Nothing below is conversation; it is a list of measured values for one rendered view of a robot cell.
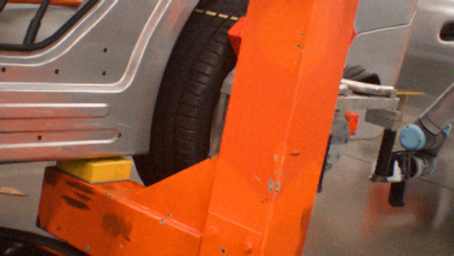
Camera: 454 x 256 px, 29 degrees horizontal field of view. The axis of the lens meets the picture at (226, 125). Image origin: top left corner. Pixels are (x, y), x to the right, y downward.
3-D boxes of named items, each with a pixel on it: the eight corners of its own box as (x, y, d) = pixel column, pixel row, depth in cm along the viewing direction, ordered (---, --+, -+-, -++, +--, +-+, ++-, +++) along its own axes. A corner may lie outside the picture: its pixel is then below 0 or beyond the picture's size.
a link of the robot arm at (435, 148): (443, 126, 253) (426, 159, 257) (457, 125, 262) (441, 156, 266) (421, 113, 257) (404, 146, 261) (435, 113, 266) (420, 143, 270)
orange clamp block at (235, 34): (251, 41, 226) (241, 14, 219) (275, 47, 221) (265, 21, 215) (236, 59, 223) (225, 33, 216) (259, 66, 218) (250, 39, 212)
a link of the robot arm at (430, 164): (421, 142, 271) (409, 166, 274) (408, 146, 262) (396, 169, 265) (443, 155, 267) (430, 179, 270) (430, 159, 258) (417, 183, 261)
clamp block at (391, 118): (372, 121, 245) (376, 102, 244) (400, 129, 239) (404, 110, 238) (363, 121, 241) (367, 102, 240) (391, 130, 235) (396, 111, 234)
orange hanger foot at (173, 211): (83, 219, 229) (104, 93, 223) (234, 294, 198) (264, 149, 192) (32, 226, 216) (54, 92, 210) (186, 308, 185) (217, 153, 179)
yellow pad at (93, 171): (94, 164, 224) (97, 146, 223) (130, 180, 216) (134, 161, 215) (53, 168, 213) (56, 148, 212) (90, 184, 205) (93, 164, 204)
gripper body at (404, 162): (378, 152, 250) (394, 149, 260) (379, 182, 250) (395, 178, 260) (403, 153, 246) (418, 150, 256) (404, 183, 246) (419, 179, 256)
